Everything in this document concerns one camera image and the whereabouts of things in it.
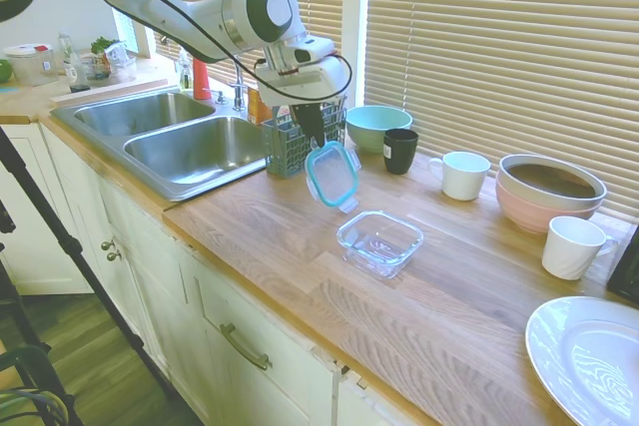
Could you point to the small side window blind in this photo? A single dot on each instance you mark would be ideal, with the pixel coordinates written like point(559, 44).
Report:
point(125, 32)

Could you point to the pink bowl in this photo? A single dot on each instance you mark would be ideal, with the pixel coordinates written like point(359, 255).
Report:
point(534, 216)

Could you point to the wide beige window blind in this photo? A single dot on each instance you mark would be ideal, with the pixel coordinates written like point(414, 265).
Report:
point(499, 47)

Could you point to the orange cardboard box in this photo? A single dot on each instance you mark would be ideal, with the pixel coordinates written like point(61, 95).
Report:
point(257, 109)

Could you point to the black camera tripod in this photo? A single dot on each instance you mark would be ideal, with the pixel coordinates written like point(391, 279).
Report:
point(65, 241)

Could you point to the clear glass food container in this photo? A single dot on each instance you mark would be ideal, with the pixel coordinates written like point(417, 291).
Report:
point(379, 244)

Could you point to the ribbed white cup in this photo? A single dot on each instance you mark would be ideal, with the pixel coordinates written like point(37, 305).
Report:
point(569, 251)

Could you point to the pink and grey stacked bowls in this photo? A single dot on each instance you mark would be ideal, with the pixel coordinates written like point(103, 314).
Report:
point(549, 179)

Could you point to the black toaster oven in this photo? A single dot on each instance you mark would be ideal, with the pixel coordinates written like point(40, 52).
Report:
point(626, 271)

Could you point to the grey plastic cutlery basket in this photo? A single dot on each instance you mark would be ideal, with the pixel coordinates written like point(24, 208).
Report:
point(287, 151)

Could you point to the white plate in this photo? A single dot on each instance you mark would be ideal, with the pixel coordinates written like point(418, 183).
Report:
point(589, 356)

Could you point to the clear plastic produce package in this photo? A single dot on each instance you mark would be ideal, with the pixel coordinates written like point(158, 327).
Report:
point(115, 64)

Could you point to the clear bottle with dark liquid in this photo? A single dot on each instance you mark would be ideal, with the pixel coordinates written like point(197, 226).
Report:
point(75, 69)

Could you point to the clear lid with teal rim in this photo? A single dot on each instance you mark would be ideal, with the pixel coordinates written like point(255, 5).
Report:
point(332, 174)

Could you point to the stainless steel sink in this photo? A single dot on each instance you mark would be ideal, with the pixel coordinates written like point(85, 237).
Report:
point(190, 151)

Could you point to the wooden cutting board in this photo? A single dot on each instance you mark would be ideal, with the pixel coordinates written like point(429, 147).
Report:
point(110, 89)

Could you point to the white kitchen cabinet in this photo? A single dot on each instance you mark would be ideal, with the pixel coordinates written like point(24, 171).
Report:
point(224, 306)

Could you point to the red spray bottle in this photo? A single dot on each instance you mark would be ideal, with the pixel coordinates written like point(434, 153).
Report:
point(201, 82)

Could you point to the green apple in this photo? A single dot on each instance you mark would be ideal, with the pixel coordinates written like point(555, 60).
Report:
point(4, 71)

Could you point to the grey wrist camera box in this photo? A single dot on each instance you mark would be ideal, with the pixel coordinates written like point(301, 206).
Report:
point(312, 52)

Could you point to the chrome faucet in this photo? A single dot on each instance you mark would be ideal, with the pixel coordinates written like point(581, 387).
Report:
point(238, 89)

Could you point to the white lidded storage tub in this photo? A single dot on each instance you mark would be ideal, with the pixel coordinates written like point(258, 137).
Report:
point(30, 67)

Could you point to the mint green bowl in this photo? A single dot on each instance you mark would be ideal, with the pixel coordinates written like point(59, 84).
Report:
point(377, 127)

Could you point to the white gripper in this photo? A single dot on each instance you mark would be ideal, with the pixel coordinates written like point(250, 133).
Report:
point(304, 87)

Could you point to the chrome sink soap pump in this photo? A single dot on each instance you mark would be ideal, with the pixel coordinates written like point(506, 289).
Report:
point(220, 98)

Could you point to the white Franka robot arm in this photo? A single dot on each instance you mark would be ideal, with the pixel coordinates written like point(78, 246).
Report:
point(199, 17)

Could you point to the wide white mug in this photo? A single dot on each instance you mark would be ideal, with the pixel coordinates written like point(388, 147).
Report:
point(464, 176)

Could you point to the clear soap bottle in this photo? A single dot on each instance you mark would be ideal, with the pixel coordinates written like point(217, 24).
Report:
point(185, 74)

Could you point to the black mug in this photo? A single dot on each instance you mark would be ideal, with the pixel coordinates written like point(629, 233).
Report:
point(399, 154)

